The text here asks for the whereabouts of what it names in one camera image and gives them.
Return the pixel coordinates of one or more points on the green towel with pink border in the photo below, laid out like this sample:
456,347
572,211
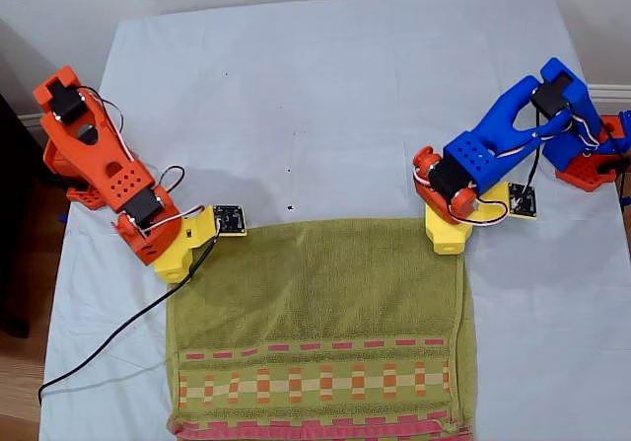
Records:
315,283

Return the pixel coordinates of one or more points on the pale table cloth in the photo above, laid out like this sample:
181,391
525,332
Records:
320,115

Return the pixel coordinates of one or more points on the black clamp at blue base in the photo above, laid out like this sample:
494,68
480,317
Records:
611,167

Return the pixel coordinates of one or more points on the dark wooden cabinet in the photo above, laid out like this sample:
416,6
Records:
10,214

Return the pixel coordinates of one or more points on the camera board on red-orange arm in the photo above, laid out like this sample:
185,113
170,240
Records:
231,220

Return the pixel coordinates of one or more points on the camera board on blue arm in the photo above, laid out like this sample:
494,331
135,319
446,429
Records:
522,201

